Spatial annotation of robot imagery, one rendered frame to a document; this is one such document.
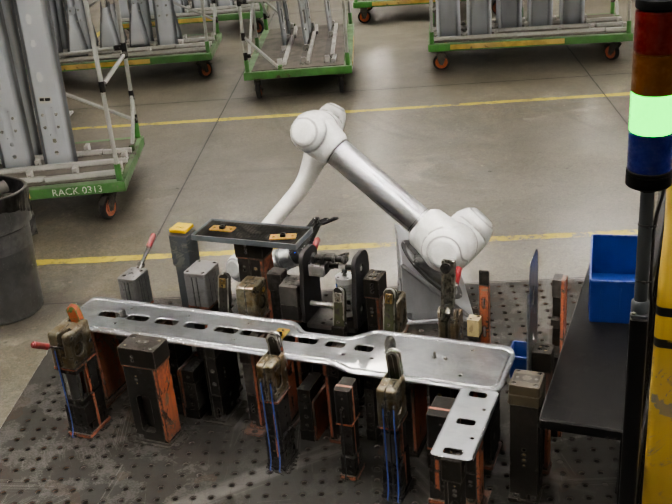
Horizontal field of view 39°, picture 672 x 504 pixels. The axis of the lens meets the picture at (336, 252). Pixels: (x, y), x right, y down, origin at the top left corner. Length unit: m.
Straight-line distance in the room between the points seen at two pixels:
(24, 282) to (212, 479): 2.80
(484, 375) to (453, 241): 0.69
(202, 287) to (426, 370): 0.79
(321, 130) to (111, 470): 1.27
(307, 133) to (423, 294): 0.69
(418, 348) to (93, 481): 0.99
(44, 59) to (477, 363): 4.66
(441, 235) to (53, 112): 4.11
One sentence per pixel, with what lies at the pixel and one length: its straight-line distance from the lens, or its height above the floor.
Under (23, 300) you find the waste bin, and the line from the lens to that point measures 5.34.
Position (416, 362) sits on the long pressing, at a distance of 2.56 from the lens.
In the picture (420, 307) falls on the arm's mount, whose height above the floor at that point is 0.76.
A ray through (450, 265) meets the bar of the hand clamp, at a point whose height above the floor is 1.20.
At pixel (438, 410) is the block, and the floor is 0.98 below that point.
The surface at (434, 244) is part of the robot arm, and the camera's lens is 3.07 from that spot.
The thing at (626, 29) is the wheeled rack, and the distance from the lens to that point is 9.50.
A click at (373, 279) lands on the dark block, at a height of 1.12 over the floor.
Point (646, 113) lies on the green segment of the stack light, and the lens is 1.50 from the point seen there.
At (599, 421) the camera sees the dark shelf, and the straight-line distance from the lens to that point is 2.30.
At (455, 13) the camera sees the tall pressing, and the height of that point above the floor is 0.51.
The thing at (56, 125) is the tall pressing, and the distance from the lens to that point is 6.74.
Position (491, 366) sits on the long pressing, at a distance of 2.54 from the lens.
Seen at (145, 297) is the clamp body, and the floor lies 0.97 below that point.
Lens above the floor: 2.35
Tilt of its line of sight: 25 degrees down
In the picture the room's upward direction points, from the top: 5 degrees counter-clockwise
